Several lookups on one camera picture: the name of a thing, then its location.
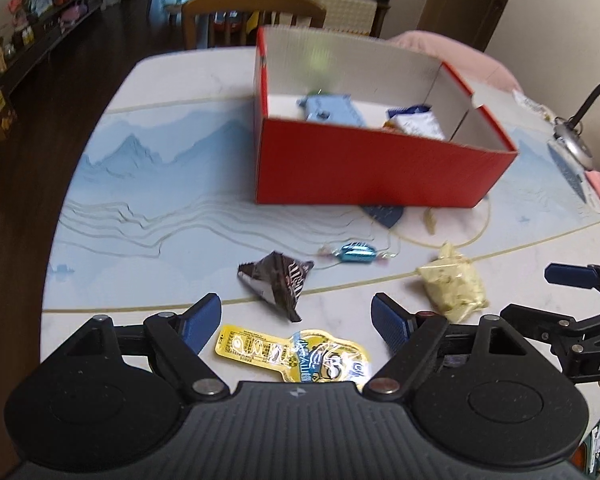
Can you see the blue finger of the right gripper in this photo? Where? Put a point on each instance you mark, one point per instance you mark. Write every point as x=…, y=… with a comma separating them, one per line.
x=585, y=277
x=541, y=325

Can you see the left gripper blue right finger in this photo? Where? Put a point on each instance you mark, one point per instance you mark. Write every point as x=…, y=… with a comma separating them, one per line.
x=392, y=322

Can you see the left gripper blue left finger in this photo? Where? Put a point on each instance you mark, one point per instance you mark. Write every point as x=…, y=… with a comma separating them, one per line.
x=200, y=321

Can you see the gold foil snack packet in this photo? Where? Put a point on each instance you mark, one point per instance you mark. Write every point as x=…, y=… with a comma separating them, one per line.
x=453, y=284

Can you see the blue white snack packet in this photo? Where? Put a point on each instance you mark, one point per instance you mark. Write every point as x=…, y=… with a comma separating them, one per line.
x=417, y=120

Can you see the light blue snack packet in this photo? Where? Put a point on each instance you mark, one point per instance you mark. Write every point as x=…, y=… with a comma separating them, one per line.
x=331, y=109

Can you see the blue wrapped candy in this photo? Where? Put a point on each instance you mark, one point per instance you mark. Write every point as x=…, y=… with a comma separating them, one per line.
x=355, y=252

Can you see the yellow cartoon snack packet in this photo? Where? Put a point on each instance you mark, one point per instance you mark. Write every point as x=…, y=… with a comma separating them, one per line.
x=306, y=356

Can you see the brown m&m chocolate packet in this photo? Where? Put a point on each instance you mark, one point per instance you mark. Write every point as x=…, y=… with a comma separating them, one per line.
x=277, y=279

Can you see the silver desk lamp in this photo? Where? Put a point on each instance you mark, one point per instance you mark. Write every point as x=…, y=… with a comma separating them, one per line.
x=568, y=133

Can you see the small wrapper on table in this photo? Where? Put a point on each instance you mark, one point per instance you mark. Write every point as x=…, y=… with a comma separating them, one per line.
x=534, y=107

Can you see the red checkered snack packet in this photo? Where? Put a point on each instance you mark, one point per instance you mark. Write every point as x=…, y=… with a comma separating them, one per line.
x=389, y=125

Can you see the red white cardboard box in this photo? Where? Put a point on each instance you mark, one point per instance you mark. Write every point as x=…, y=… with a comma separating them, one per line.
x=307, y=163

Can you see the pink padded jacket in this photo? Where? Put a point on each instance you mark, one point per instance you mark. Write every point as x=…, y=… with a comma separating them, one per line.
x=470, y=62

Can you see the dark wooden tv cabinet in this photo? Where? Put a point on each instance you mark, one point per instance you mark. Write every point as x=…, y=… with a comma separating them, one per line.
x=35, y=20

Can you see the wooden dining chair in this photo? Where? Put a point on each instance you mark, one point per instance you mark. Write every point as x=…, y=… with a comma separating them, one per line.
x=266, y=12

